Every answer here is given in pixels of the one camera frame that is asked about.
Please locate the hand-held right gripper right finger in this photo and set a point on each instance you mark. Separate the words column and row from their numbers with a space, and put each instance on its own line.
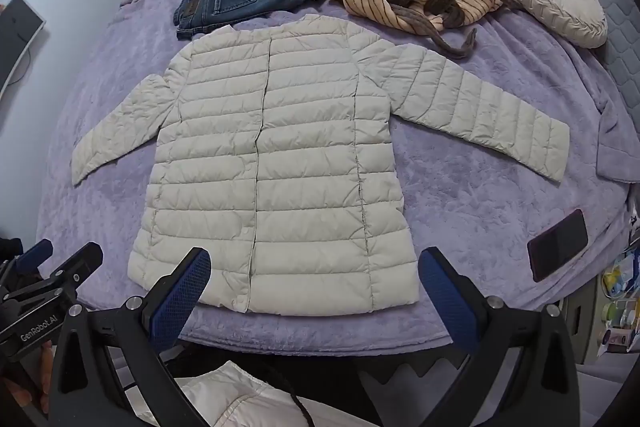
column 445, row 302

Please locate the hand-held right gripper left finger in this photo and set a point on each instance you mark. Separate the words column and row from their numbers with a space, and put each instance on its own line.
column 180, row 297

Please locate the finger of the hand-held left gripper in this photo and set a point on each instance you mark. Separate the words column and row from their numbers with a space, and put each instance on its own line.
column 36, row 254
column 80, row 259

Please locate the beige puffer jacket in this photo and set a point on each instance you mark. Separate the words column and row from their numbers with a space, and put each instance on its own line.
column 300, row 157

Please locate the person's left hand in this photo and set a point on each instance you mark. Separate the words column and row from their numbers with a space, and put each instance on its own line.
column 46, row 359

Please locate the person's white puffer clothing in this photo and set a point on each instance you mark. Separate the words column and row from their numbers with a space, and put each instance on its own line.
column 225, row 387

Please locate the purple plush blanket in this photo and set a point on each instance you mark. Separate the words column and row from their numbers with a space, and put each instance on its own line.
column 450, row 187

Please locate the dark smartphone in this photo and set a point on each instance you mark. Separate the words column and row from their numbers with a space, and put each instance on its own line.
column 557, row 247

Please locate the bedside cabinet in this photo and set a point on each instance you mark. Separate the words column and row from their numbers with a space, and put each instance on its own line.
column 575, row 322

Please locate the pile of colourful small items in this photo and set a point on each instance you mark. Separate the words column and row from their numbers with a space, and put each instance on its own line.
column 622, row 302

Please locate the curved white-framed monitor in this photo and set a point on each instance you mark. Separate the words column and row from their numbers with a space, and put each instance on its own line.
column 15, row 37

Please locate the round cream pleated pillow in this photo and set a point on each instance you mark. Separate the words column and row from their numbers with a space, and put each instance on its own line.
column 550, row 2

